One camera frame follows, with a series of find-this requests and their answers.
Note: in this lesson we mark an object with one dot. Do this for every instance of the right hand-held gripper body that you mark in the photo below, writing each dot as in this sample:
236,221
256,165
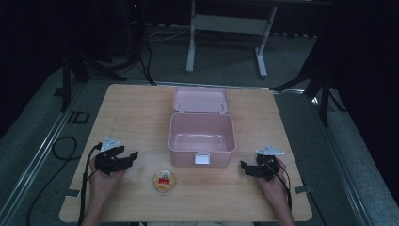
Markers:
268,166

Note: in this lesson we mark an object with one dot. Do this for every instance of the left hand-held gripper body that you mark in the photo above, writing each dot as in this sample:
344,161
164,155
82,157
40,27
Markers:
106,163

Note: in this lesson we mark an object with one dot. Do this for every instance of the round yellow packaged pastry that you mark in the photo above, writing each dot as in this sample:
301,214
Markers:
164,181

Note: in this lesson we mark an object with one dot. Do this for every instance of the pink plastic storage box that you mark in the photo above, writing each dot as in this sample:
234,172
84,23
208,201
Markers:
200,125

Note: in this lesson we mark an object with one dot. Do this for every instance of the person's left hand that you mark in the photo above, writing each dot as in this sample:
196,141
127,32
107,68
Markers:
102,185

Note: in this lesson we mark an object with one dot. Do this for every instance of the person's right hand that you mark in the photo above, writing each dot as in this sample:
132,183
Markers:
276,188

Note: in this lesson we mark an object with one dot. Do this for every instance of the grey tape strip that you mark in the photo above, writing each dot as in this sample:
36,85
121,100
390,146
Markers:
70,193
302,189

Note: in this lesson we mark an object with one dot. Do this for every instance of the black tripod stand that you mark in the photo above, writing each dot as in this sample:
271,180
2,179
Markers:
66,84
324,100

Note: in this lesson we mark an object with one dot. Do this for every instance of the white metal desk frame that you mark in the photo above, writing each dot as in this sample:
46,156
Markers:
230,24

